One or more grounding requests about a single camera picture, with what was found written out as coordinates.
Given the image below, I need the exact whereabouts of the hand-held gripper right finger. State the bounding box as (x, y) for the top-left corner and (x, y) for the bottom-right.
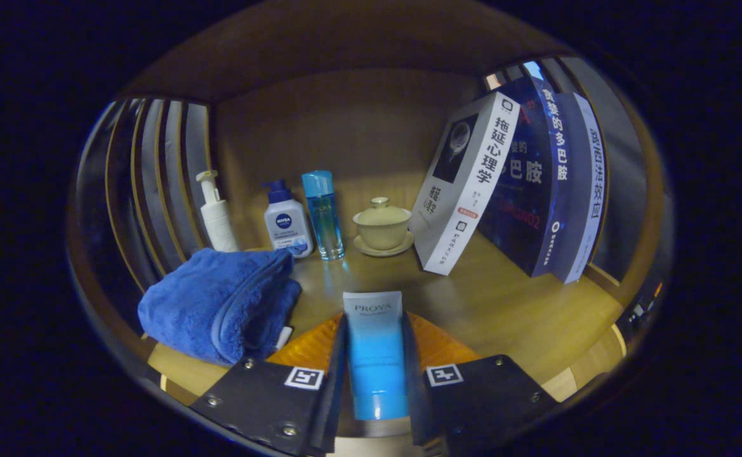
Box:
(401, 311), (555, 448)

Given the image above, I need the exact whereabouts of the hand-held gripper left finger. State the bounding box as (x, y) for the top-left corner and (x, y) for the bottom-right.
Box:
(190, 312), (349, 456)

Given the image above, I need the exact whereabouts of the blue and white tube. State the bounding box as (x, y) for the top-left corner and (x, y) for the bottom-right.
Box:
(343, 291), (409, 421)

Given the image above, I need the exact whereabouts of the wooden countertop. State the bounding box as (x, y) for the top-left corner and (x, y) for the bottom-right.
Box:
(145, 235), (625, 389)

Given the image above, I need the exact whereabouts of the wooden cabinet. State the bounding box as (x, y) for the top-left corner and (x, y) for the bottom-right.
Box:
(66, 0), (673, 445)

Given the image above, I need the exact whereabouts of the blue rolled towel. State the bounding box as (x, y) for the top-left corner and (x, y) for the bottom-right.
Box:
(137, 248), (303, 368)

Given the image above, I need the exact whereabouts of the cream lidded teacup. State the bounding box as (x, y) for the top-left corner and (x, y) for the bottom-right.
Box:
(352, 197), (415, 258)

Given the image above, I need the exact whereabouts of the white bottle with blue cap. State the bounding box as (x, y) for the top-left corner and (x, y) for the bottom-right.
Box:
(262, 179), (314, 259)

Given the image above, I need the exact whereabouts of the clear blue bottle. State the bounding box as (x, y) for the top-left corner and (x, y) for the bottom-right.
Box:
(301, 169), (345, 262)

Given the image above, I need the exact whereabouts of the white pump bottle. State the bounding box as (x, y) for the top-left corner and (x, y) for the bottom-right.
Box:
(195, 169), (240, 253)

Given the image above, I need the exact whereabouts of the white book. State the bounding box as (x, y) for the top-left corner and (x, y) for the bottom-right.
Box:
(409, 91), (522, 276)

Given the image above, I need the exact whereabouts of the dark blue book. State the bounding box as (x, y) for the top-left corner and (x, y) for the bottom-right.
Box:
(477, 76), (571, 278)

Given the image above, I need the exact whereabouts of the pale blue book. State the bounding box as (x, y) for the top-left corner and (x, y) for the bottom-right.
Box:
(553, 92), (608, 284)

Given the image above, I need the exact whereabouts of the black device with cables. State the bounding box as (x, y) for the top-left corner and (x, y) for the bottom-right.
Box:
(621, 279), (666, 337)

